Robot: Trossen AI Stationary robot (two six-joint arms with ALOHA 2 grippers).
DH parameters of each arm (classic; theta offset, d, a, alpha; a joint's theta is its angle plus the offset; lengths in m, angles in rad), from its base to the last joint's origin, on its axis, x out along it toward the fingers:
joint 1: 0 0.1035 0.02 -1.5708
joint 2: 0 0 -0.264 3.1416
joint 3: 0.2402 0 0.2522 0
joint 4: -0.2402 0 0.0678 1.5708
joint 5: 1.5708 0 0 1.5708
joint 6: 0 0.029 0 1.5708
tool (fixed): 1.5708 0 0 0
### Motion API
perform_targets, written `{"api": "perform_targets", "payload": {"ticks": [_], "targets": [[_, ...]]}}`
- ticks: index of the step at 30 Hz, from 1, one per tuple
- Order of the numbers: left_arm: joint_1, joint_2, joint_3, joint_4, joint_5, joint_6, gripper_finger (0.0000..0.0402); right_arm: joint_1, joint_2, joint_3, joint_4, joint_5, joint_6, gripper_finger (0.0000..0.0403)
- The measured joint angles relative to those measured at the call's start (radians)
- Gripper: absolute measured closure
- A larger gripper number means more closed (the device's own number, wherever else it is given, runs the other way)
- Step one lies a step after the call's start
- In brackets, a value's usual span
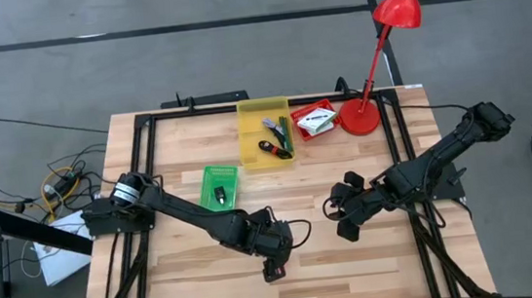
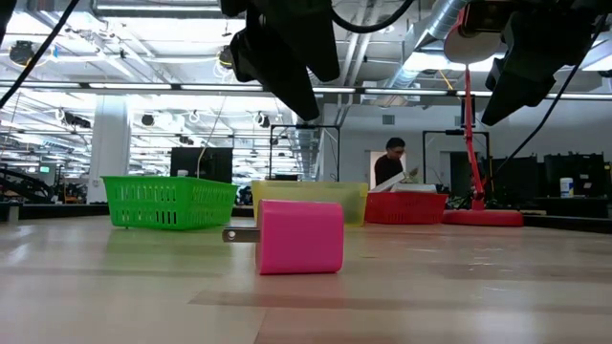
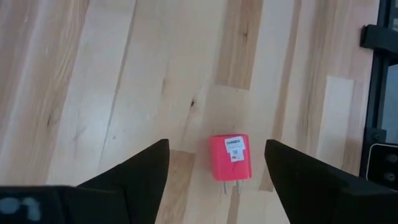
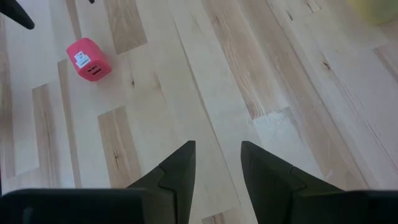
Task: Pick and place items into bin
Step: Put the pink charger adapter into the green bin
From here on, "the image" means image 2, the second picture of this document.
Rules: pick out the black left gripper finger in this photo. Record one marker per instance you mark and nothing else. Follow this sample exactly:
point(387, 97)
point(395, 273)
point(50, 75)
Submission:
point(272, 67)
point(306, 33)

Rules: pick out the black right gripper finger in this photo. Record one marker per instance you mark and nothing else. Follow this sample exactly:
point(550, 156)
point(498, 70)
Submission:
point(487, 14)
point(516, 86)

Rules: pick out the white printed cardboard box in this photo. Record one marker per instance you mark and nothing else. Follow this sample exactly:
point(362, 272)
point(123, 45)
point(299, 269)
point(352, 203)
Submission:
point(392, 182)
point(421, 187)

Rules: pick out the yellow translucent plastic bin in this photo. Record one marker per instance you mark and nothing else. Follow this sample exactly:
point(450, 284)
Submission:
point(354, 200)

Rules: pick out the black equipment case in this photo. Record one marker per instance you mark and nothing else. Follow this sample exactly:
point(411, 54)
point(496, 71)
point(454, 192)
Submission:
point(574, 167)
point(516, 179)

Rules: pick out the black cabinet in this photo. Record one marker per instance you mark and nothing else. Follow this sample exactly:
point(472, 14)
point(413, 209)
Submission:
point(215, 165)

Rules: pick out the white wipes canister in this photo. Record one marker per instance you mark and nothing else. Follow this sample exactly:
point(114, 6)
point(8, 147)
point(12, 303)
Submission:
point(566, 188)

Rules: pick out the red desk lamp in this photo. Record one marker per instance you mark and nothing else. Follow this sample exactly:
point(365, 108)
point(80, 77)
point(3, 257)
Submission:
point(478, 217)

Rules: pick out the person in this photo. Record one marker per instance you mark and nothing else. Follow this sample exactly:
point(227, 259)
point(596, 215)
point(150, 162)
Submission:
point(387, 169)

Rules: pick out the red plastic basket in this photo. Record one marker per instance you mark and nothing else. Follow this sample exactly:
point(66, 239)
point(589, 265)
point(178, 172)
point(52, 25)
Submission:
point(406, 208)

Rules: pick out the green plastic basket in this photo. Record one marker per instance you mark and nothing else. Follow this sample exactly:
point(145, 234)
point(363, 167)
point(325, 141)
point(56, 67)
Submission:
point(167, 200)

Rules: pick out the white square pillar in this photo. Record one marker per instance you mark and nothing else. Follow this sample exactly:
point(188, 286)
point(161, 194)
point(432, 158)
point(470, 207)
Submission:
point(109, 153)

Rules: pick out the silver ventilation duct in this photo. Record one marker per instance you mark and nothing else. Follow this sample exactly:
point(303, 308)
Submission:
point(444, 19)

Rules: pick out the pink wall charger plug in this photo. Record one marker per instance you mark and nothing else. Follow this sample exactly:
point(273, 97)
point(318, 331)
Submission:
point(301, 236)

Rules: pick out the black aluminium table frame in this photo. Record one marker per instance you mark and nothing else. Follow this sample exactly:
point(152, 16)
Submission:
point(57, 211)

